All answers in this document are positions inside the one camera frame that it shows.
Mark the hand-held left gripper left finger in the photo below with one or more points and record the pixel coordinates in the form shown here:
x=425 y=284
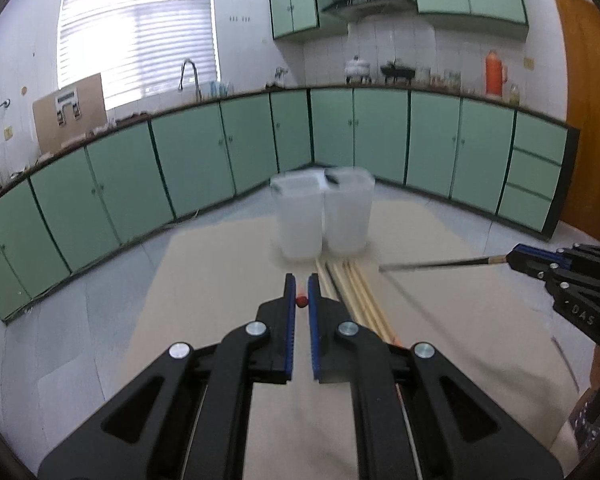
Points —
x=291 y=320

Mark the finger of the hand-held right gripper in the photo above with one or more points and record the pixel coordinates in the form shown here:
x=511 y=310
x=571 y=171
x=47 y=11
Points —
x=587 y=272
x=527 y=262

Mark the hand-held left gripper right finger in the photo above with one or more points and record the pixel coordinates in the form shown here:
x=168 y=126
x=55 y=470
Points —
x=314 y=325

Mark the red-tipped wooden chopstick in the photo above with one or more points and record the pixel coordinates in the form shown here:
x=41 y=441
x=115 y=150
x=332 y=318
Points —
x=301 y=301

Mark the plain wooden chopstick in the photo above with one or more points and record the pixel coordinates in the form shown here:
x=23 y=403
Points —
x=352 y=305
x=367 y=312
x=380 y=317

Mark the black chopstick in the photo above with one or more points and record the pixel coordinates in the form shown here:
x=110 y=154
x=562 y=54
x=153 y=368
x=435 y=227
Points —
x=445 y=263

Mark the translucent plastic utensil holder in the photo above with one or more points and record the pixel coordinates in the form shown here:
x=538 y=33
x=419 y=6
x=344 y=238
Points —
x=297 y=215
x=347 y=210

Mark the green drawer unit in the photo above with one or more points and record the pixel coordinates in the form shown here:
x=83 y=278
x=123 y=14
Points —
x=535 y=170

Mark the green base cabinet row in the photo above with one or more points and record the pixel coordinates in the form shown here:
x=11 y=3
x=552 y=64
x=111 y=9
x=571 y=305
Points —
x=430 y=145
x=130 y=175

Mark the wooden door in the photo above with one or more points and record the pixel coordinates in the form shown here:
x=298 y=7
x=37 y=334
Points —
x=587 y=110

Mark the glass jar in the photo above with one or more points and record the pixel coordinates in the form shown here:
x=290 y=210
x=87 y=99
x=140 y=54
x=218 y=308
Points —
x=514 y=95

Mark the orange thermos flask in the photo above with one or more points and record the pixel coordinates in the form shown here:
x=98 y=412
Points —
x=494 y=75

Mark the row of glass jars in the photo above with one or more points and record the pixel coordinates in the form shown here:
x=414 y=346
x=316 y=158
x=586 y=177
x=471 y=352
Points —
x=437 y=80

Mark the black wok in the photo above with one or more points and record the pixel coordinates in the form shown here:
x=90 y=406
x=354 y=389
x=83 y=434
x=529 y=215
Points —
x=397 y=72

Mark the cluster of clear bottles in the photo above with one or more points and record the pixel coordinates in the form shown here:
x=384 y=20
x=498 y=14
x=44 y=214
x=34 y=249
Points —
x=219 y=89

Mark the small pale countertop object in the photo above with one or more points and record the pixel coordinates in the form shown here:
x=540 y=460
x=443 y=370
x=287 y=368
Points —
x=280 y=77

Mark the white cooking pot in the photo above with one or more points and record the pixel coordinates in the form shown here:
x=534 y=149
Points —
x=357 y=69

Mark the metal gooseneck faucet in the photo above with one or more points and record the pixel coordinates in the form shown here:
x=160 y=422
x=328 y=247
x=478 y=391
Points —
x=196 y=75

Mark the cardboard box with labels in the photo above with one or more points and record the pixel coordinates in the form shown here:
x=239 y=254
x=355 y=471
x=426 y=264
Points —
x=70 y=115

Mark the metal range hood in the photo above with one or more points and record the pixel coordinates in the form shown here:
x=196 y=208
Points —
x=367 y=5

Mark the white window blinds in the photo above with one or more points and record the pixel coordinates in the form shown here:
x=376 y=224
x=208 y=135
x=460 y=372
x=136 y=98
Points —
x=135 y=35

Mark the yellowish wall socket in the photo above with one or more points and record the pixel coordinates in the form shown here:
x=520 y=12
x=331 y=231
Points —
x=529 y=63

